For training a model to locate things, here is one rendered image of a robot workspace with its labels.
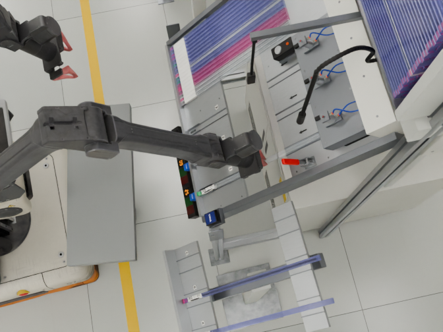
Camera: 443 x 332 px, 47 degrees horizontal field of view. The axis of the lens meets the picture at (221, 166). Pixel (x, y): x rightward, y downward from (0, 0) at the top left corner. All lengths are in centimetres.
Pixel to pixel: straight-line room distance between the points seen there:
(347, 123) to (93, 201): 99
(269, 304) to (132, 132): 145
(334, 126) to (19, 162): 75
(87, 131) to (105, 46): 184
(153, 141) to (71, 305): 147
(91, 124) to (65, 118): 5
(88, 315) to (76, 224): 68
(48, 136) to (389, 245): 185
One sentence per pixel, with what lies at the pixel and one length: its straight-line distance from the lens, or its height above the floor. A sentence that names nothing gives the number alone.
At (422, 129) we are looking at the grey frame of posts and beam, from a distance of 115.
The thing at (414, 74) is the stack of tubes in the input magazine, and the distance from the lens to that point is 105.
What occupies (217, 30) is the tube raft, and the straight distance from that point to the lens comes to 176.
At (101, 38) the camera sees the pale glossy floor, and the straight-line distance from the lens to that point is 288.
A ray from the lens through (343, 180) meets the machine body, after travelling 187.
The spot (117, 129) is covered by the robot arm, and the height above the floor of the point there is 141.
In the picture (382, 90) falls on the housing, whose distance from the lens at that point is 126.
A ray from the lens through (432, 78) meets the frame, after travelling 96.
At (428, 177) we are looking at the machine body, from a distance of 196.
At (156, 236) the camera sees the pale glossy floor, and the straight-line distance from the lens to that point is 244.
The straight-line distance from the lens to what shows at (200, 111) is 176.
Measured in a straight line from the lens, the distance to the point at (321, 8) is 152.
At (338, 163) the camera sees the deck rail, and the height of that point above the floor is 110.
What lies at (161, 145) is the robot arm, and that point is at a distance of 115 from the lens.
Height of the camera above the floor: 238
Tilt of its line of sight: 72 degrees down
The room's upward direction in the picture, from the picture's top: 3 degrees counter-clockwise
